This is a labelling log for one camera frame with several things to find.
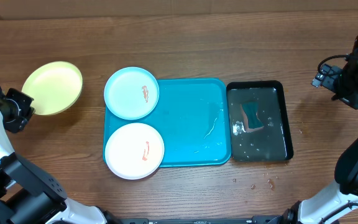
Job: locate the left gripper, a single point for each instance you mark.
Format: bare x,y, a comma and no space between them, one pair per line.
18,123

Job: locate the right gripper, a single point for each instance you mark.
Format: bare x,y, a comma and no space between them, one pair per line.
355,101

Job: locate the yellow-green plate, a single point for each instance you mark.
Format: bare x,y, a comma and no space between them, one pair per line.
54,87

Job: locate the green orange sponge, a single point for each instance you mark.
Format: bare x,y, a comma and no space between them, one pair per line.
249,112

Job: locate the light blue plate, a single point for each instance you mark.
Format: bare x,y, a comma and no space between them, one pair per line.
131,93

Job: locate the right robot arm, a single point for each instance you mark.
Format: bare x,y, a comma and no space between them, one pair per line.
340,197

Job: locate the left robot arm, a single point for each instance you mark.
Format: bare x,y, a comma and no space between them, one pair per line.
28,194

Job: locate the black water tray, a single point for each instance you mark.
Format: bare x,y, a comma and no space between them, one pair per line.
272,143

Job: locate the teal plastic tray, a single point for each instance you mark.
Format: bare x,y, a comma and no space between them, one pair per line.
192,118

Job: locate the white plate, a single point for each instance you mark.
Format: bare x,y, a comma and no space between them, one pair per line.
134,151

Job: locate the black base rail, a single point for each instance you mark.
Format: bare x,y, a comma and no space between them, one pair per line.
258,219

